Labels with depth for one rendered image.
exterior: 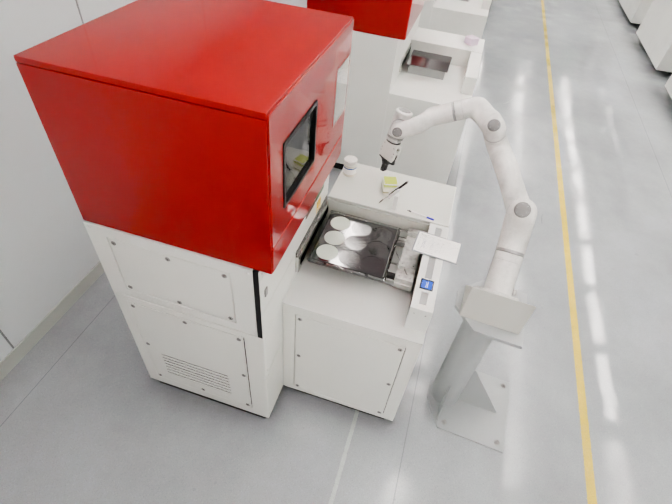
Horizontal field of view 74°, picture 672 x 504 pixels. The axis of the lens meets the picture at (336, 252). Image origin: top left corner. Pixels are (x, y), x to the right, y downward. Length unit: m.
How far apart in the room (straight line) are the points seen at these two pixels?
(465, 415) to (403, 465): 0.47
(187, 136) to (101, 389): 1.86
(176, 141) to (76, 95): 0.30
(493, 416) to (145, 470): 1.85
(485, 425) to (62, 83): 2.46
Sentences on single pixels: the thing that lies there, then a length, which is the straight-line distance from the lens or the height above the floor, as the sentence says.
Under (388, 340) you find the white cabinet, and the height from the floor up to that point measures 0.78.
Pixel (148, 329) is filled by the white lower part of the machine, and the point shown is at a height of 0.60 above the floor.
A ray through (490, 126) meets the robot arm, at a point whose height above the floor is 1.44.
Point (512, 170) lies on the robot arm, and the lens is 2.10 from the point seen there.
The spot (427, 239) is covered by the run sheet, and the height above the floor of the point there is 0.97.
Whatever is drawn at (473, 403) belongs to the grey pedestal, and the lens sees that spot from 2.78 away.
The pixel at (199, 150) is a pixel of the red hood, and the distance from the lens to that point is 1.31.
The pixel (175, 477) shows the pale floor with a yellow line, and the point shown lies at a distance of 2.54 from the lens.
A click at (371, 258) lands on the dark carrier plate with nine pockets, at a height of 0.90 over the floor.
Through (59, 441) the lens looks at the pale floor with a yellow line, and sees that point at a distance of 2.80.
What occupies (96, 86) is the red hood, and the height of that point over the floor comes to 1.78.
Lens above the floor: 2.36
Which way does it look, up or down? 45 degrees down
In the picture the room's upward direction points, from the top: 6 degrees clockwise
